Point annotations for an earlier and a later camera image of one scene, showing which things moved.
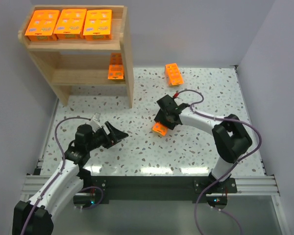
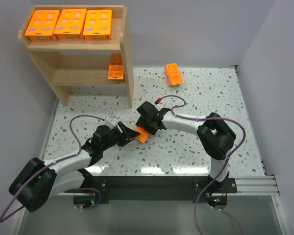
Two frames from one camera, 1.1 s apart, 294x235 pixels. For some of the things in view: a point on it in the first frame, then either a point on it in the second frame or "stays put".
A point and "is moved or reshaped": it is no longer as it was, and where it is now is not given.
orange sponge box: (43, 25) stays put
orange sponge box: (115, 70) stays put
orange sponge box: (174, 75) stays put
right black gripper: (165, 120) → (145, 122)
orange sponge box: (98, 25) stays put
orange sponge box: (159, 129) is moved or reshaped
